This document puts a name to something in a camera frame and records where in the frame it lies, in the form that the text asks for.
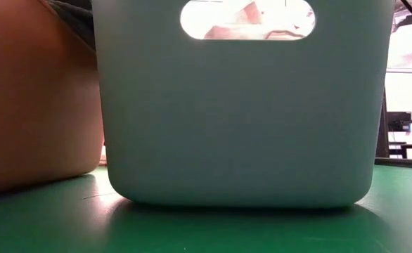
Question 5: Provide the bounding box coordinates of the teal plastic basket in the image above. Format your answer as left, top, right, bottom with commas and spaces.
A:
91, 0, 397, 209

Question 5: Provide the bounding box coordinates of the dark grey towel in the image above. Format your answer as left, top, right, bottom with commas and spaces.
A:
46, 0, 97, 52

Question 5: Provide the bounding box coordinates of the orange plastic basket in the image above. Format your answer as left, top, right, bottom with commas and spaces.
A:
0, 0, 105, 197

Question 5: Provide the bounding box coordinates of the black partition panel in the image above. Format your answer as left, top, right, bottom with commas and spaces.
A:
374, 87, 390, 159

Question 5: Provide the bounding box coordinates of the black background monitor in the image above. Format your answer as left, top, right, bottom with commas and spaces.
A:
385, 111, 412, 133

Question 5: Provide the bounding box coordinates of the black low bench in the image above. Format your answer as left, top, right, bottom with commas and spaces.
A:
388, 141, 412, 160

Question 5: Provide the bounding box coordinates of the black overhead fixture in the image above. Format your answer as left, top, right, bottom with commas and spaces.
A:
394, 13, 412, 32

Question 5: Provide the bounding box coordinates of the black table frame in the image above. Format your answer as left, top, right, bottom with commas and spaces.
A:
373, 157, 412, 170

